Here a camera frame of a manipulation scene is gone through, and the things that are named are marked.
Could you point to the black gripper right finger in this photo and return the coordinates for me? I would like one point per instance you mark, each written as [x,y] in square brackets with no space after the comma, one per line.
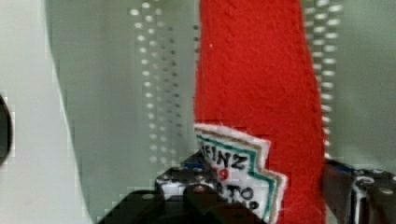
[359,196]

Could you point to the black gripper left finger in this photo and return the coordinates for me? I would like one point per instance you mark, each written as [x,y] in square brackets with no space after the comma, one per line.
[186,194]

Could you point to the red felt ketchup bottle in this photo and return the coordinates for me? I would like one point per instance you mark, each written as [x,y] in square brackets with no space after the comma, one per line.
[257,111]

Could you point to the pale green metal strainer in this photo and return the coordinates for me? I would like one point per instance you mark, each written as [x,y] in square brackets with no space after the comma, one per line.
[127,68]

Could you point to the black cylinder cup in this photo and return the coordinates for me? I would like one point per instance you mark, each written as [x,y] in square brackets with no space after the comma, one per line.
[5,130]

